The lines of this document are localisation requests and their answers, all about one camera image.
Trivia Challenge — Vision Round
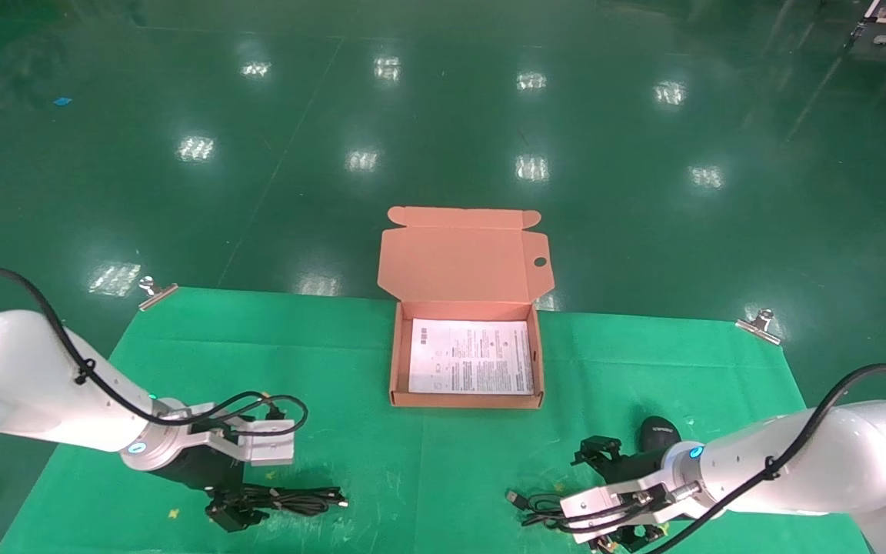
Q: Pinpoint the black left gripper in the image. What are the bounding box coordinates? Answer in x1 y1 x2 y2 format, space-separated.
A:
152 445 269 533

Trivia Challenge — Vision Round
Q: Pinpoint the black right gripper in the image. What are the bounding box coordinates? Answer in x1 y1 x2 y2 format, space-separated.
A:
571 436 672 554

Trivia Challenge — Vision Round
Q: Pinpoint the black data cable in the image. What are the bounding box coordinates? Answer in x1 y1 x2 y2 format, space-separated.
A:
505 489 605 533
216 485 349 518

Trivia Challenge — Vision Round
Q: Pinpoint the black computer mouse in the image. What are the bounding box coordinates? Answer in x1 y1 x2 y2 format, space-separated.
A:
638 415 682 456

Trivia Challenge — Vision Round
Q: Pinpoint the orange cardboard box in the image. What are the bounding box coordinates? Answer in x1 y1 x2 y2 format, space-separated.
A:
378 205 556 409

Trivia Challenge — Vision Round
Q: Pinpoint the white printed instruction sheet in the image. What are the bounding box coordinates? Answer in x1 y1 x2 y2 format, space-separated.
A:
408 319 536 395

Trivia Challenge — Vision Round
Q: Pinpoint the metal binder clip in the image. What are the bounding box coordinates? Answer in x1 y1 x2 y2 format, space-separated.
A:
735 309 782 345
138 275 179 312

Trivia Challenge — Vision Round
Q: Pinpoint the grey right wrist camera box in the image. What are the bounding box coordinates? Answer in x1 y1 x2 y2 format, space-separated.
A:
561 476 704 545

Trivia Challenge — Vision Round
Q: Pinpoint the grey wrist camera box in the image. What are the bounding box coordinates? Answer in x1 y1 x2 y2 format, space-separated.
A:
561 476 704 545
188 419 296 467

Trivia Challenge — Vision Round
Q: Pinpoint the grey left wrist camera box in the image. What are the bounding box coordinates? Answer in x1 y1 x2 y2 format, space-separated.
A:
188 419 296 467

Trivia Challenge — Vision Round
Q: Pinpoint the black loose data cable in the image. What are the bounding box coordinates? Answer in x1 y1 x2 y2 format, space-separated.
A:
505 489 605 533

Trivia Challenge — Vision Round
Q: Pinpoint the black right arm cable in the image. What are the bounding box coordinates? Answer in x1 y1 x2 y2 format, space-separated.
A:
643 364 886 554

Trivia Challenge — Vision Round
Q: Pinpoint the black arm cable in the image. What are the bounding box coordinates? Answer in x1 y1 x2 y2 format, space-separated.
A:
0 267 309 439
643 364 886 554

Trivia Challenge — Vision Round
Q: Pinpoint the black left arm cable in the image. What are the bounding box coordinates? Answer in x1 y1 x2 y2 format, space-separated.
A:
0 267 309 439

